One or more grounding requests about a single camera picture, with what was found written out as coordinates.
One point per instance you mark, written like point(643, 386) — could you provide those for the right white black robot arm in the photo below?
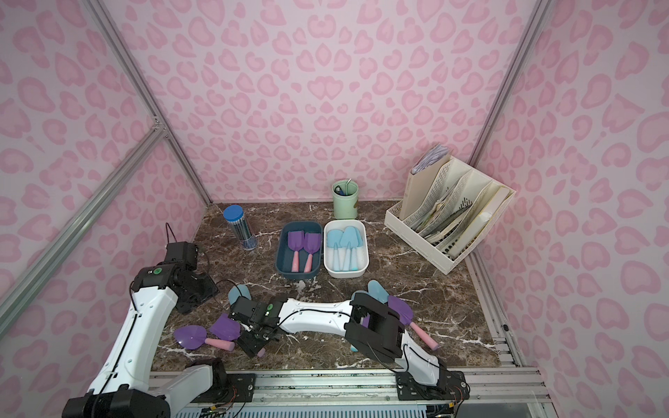
point(370, 326)

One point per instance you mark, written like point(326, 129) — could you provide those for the blue shovel right angled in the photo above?
point(378, 292)

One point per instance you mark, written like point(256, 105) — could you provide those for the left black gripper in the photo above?
point(198, 285)

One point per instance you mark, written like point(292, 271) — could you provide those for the round purple shovel pink handle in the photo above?
point(193, 337)

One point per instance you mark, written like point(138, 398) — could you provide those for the white storage box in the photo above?
point(342, 224)

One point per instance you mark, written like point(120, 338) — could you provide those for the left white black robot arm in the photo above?
point(122, 388)

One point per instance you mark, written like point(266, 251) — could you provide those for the green pen cup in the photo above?
point(345, 195)

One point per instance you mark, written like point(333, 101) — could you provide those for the blue lid pen tube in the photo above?
point(236, 219)

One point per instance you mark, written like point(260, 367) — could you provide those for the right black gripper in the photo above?
point(251, 328)

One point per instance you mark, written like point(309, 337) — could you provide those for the white file organizer rack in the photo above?
point(456, 213)

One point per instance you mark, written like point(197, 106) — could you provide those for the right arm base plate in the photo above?
point(451, 386)

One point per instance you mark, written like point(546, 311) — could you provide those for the square purple shovel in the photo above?
point(226, 328)

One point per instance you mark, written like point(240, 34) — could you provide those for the aluminium frame rail front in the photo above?
point(375, 387)

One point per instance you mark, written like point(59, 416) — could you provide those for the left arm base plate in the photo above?
point(236, 388)

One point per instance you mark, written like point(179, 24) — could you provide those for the dark teal storage box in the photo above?
point(285, 254)

